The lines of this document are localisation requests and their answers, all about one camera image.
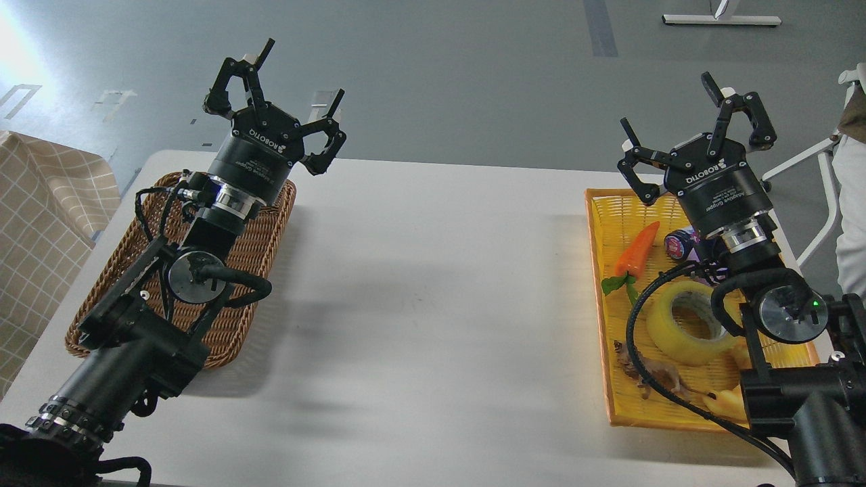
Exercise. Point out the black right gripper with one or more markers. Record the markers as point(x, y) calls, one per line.
point(717, 186)

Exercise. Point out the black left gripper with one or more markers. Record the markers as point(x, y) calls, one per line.
point(260, 152)

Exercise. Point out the yellow tape roll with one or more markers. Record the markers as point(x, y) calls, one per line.
point(671, 338)

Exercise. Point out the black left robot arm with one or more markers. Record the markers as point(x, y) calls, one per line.
point(145, 336)

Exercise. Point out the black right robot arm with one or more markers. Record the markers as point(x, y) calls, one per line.
point(803, 390)

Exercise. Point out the purple can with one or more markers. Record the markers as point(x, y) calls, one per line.
point(683, 245)

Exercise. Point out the white table leg base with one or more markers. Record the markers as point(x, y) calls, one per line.
point(724, 14)

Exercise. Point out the orange toy carrot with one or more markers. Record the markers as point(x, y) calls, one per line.
point(630, 266)

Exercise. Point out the person in white trousers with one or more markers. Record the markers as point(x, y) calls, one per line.
point(849, 167)

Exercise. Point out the yellow plastic basket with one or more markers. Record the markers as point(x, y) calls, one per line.
point(615, 218)

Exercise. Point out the beige checkered cloth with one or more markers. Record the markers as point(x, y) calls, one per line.
point(54, 201)

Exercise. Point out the yellow toy croissant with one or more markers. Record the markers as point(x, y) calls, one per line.
point(730, 403)

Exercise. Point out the white chair frame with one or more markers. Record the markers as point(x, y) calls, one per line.
point(823, 154)

